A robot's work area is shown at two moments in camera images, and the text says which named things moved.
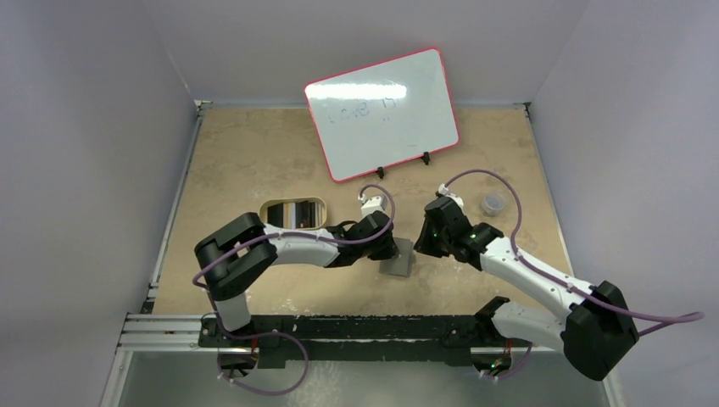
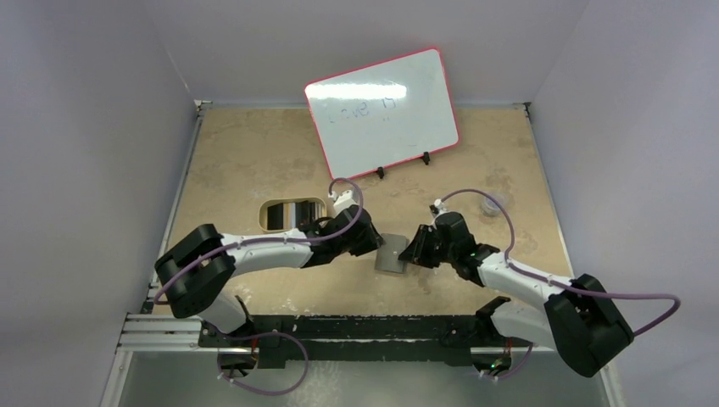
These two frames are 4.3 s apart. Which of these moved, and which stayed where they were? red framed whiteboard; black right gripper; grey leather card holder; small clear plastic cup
Moved: black right gripper
Stayed: red framed whiteboard; small clear plastic cup; grey leather card holder
